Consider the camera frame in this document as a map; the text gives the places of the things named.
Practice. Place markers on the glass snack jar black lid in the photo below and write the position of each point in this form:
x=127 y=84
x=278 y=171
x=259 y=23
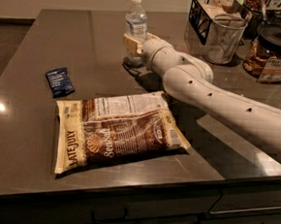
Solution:
x=263 y=60

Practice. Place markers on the brown Late July chip bag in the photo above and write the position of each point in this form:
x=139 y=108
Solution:
x=106 y=130

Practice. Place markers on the dark cabinet drawer with handle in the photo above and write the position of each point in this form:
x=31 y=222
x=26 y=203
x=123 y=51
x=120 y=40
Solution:
x=248 y=200

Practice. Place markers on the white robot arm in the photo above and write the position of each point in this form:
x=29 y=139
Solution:
x=189 y=80

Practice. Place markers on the background snack jar with label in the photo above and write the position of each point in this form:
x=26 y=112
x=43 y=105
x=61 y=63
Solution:
x=257 y=7

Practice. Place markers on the black wire basket organizer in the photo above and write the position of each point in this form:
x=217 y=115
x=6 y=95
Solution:
x=202 y=13

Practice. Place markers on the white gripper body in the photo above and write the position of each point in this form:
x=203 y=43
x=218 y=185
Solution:
x=147 y=51

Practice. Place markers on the clear plastic water bottle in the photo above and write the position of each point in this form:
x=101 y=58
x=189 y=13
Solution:
x=136 y=21

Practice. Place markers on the dark blue snack bar wrapper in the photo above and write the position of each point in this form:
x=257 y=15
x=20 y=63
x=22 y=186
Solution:
x=59 y=82

